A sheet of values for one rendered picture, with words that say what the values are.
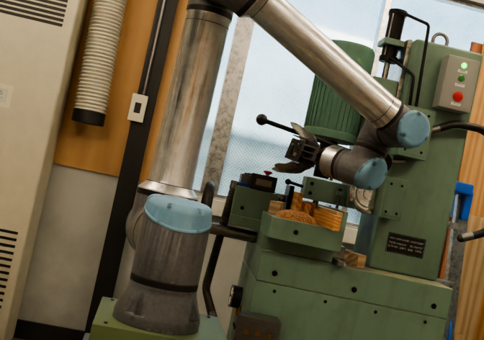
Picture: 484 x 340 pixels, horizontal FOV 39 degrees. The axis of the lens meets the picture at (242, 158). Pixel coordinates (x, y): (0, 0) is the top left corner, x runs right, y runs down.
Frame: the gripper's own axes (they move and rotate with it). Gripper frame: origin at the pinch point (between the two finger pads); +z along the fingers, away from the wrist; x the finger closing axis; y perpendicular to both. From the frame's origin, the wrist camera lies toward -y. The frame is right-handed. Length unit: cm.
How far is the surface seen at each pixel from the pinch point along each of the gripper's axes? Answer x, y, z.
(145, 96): -6, -39, 131
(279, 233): 24.0, 5.1, -15.8
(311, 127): -9.3, -9.9, 0.8
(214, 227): 30.8, 0.0, 13.8
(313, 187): 7.6, -17.0, -3.2
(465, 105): -32, -32, -34
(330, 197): 8.6, -21.6, -7.1
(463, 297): 25, -165, 7
